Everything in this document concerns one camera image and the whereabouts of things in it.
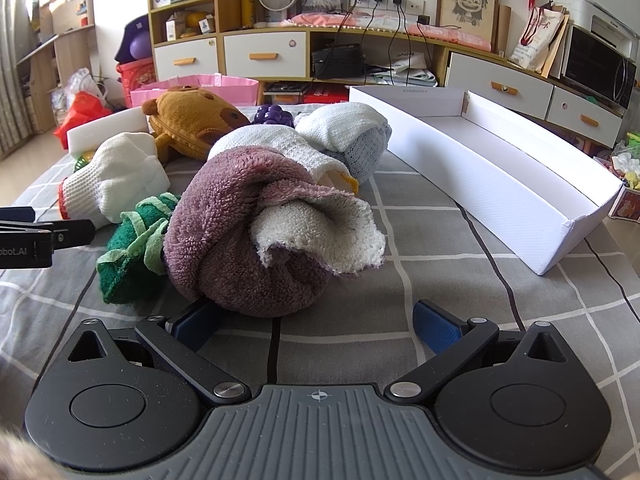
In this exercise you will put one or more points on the white knit glove red cuff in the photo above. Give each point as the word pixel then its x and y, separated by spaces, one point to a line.
pixel 125 170

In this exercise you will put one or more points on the white and light blue towel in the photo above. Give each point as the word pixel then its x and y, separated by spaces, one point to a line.
pixel 350 140

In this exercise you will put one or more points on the white cardboard box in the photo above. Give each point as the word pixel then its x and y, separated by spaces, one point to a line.
pixel 500 175

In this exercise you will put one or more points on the framed cartoon girl drawing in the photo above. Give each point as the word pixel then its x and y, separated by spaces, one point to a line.
pixel 467 5

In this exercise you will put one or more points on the pink paper bag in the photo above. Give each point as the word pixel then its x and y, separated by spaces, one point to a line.
pixel 220 87

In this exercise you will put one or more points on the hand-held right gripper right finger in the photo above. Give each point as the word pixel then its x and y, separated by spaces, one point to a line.
pixel 440 330

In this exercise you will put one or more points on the toy corn cob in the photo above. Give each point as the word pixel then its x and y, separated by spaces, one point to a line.
pixel 82 161

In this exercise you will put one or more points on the black microwave oven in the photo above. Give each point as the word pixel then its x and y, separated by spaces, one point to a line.
pixel 597 67

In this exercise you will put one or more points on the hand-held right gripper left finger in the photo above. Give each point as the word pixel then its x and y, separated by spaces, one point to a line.
pixel 197 327

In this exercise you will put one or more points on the wooden cabinet with white drawers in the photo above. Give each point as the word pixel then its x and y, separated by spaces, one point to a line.
pixel 270 55

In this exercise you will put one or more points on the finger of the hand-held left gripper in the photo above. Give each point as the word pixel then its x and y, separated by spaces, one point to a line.
pixel 72 234

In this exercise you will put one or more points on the pink lace cloth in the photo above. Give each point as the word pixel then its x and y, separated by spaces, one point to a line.
pixel 380 25

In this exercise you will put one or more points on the white and red gift bag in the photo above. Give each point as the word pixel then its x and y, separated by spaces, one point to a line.
pixel 540 42

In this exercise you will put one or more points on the red plastic bag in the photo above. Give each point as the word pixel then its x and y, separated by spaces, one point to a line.
pixel 82 115

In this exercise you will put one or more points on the wooden corner shelf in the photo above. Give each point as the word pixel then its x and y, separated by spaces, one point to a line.
pixel 60 50

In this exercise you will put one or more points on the purple plush towel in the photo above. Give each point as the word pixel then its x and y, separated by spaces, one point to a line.
pixel 220 230

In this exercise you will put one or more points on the folded clothes pile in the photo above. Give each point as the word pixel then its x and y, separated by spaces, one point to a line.
pixel 405 70

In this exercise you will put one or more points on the purple exercise ball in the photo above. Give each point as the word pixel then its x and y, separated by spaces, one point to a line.
pixel 140 45

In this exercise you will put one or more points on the beige fuzzy cloth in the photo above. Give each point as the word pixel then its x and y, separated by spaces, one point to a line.
pixel 15 455

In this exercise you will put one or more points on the yellow bottle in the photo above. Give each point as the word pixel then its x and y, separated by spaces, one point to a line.
pixel 248 11

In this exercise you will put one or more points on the red storage crate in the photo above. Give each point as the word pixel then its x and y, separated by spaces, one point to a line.
pixel 136 77

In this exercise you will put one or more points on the white waffle towel yellow trim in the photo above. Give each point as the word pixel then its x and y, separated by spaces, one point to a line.
pixel 270 145

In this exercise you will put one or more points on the colourful toy pile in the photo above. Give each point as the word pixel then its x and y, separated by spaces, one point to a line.
pixel 627 170

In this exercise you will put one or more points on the white foam block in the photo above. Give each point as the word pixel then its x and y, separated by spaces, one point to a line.
pixel 107 127

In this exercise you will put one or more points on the purple toy grapes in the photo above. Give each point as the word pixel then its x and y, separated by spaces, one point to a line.
pixel 272 115

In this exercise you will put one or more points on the black bag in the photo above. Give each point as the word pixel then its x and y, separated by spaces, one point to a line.
pixel 337 62

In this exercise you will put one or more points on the red flat box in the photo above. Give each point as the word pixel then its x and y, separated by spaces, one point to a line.
pixel 327 95

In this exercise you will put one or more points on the beige curtain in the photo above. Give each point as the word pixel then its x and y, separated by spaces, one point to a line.
pixel 15 60

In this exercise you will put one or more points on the brown plush capybara toy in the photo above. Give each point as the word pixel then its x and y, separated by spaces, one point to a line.
pixel 195 115

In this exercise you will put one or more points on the white printer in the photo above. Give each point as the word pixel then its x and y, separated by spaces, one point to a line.
pixel 600 20

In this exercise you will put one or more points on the grey checked cloth desktop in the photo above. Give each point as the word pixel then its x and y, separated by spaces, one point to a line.
pixel 450 280

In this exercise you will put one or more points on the green felt watermelon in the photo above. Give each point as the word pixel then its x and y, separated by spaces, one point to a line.
pixel 125 255

